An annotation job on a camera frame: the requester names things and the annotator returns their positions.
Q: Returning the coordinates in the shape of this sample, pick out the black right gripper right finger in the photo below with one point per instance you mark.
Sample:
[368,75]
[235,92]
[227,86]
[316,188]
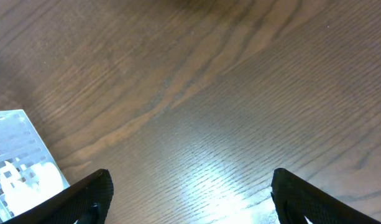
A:
[298,202]

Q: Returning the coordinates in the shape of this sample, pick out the white thin spoon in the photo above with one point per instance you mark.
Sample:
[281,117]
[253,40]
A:
[21,196]

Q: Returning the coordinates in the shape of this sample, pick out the clear plastic basket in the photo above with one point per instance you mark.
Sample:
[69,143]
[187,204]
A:
[21,145]

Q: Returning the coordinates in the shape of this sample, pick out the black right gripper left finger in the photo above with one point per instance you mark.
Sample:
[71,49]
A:
[86,201]

